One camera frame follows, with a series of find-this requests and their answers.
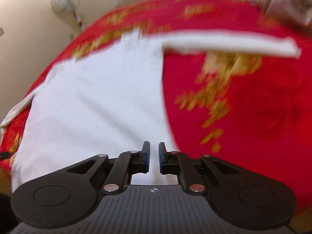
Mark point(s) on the red floral bed blanket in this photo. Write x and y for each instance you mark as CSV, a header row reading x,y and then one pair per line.
x,y
252,110

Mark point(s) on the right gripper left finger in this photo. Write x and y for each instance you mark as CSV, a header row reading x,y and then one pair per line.
x,y
126,165

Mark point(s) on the white standing fan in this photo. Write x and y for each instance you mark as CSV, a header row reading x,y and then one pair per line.
x,y
63,8

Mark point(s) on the wall socket plate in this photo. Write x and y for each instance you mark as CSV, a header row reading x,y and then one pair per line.
x,y
1,31

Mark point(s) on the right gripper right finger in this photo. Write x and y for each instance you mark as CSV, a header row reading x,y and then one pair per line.
x,y
179,164

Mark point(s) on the white polo shirt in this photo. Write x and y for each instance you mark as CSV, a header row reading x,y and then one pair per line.
x,y
112,101

